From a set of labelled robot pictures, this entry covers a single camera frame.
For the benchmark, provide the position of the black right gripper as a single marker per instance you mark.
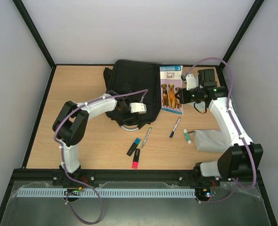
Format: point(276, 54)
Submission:
point(184, 95)

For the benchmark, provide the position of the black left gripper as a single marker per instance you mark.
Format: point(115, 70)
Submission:
point(126, 107)

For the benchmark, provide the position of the dog picture book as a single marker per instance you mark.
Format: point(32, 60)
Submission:
point(171, 83)

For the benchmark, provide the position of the black backpack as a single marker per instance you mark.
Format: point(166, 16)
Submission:
point(129, 76)

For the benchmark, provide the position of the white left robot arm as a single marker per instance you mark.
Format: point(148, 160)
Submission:
point(70, 125)

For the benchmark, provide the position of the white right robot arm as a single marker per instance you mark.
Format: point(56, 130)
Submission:
point(242, 155)

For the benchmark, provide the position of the green marker pen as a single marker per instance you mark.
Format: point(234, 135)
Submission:
point(146, 137)

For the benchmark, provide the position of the blue highlighter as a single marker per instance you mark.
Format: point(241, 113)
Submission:
point(133, 146)

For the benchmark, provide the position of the white glue stick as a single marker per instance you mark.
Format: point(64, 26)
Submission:
point(186, 133)

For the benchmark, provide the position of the blue marker pen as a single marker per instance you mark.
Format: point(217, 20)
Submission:
point(174, 128)

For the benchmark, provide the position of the pink highlighter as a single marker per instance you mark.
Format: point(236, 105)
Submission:
point(136, 159)

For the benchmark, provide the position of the grey pencil pouch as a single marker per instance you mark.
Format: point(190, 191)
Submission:
point(209, 140)

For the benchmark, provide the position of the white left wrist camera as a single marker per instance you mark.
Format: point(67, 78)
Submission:
point(138, 108)

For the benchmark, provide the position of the grey slotted cable duct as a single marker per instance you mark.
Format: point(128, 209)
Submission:
point(106, 193)

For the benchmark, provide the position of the black aluminium frame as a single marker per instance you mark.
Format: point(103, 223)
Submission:
point(25, 174)

